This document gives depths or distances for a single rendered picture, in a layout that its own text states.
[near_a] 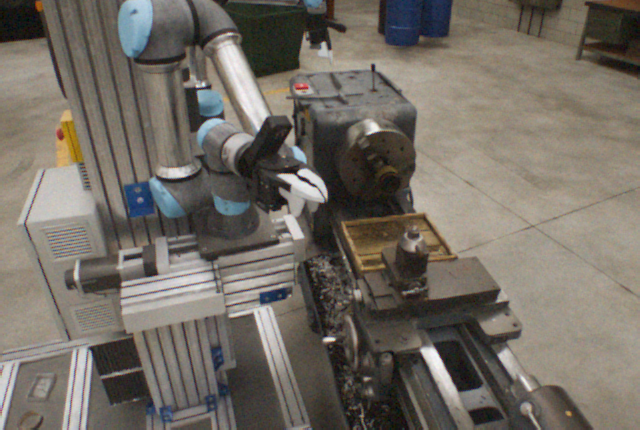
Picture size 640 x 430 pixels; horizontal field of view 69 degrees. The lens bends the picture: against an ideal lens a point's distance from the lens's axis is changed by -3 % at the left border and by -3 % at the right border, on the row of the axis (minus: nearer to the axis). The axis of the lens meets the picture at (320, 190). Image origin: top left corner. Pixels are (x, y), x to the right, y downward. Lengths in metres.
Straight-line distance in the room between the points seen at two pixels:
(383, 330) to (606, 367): 1.66
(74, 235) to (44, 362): 1.16
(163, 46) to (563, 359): 2.41
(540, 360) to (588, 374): 0.23
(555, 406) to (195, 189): 0.92
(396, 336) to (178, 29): 0.99
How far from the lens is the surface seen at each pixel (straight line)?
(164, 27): 1.09
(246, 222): 1.35
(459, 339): 1.56
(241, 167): 0.87
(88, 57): 1.35
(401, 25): 8.29
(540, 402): 1.09
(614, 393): 2.79
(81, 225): 1.50
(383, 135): 1.84
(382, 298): 1.46
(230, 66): 1.10
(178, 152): 1.19
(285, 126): 0.79
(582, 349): 2.92
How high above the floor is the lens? 1.96
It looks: 31 degrees down
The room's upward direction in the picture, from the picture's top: straight up
